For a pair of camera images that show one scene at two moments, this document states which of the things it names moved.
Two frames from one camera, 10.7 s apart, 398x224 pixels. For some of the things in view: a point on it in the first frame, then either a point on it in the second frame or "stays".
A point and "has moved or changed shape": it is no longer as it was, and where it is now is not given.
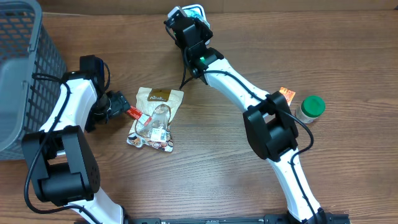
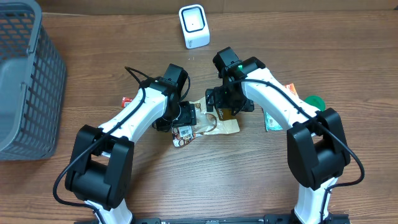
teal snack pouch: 195,12 has moved or changed shape
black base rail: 273,219 stays
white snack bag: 161,104 has moved or changed shape
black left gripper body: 121,102 → 188,114
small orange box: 288,94 has moved or changed shape
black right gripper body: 185,23 → 225,99
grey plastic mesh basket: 32,70 stays
